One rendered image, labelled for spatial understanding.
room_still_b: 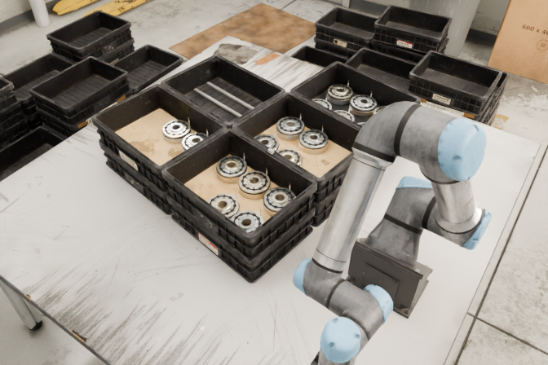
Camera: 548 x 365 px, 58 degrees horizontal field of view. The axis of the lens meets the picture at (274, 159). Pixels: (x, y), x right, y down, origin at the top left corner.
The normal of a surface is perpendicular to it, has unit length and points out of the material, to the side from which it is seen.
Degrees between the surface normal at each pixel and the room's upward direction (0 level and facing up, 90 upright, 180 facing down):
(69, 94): 0
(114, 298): 0
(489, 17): 90
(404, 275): 90
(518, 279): 0
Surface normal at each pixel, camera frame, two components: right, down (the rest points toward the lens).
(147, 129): 0.00, -0.74
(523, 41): -0.53, 0.35
